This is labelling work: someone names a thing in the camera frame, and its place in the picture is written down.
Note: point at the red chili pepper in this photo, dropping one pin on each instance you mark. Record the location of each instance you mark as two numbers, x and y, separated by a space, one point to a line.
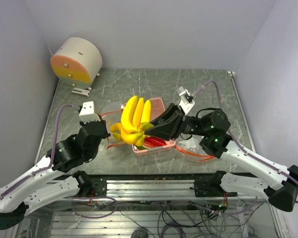
154 141

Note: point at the single yellow banana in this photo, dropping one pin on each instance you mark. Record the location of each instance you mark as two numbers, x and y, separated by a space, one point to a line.
117 131

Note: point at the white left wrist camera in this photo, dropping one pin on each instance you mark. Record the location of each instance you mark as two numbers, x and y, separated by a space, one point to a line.
88 113

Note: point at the clear zip bag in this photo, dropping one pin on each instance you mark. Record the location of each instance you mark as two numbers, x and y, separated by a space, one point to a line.
191 149
111 113

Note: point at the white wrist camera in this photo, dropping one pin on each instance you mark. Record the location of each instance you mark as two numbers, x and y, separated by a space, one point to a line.
88 113
186 102

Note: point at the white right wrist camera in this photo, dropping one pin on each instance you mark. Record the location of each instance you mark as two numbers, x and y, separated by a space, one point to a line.
186 102

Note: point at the pink perforated plastic basket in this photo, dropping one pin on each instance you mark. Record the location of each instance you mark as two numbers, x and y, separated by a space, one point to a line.
157 109

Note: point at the round cream drawer box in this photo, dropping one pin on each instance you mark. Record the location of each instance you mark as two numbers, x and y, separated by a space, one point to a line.
77 62

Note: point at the watermelon slice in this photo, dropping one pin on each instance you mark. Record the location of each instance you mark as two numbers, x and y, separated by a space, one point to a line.
140 147

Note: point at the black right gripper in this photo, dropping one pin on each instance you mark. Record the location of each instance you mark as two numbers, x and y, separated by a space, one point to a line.
171 130

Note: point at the aluminium rail frame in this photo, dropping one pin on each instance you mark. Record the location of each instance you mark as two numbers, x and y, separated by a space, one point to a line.
166 206

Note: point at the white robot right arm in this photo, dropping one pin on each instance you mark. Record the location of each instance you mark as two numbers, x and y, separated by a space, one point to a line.
271 181

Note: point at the small white bracket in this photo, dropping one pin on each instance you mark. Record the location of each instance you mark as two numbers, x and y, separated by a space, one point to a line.
81 92

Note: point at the yellow banana bunch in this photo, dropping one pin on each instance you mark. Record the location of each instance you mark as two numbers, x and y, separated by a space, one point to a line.
135 120

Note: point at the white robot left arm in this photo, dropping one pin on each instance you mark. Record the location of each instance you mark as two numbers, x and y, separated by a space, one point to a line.
30 191

